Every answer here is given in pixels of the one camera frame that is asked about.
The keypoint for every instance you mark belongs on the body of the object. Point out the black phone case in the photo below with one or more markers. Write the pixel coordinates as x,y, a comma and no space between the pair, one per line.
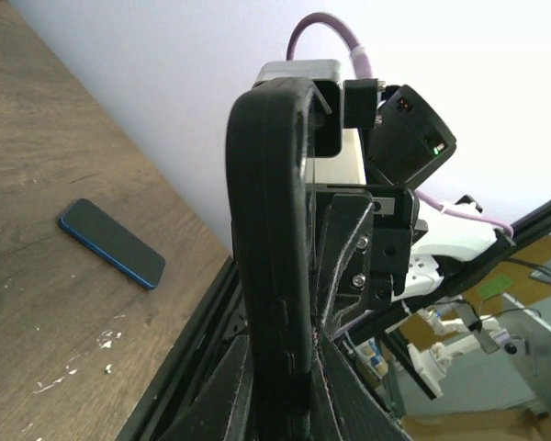
267,148

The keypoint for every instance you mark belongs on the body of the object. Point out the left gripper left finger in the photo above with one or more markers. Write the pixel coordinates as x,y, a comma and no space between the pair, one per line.
221,410

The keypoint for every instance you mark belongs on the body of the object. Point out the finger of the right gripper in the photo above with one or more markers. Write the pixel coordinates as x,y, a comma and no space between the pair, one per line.
348,217

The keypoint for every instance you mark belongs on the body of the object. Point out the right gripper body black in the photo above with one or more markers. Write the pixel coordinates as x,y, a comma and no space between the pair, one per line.
381,257

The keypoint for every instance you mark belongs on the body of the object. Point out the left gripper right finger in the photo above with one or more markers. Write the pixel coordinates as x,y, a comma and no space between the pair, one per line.
341,406

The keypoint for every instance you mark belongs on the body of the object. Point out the black aluminium front rail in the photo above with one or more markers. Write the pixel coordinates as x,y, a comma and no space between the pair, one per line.
193,357

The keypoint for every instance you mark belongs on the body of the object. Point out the blue smartphone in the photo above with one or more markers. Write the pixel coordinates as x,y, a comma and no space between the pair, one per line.
89,225

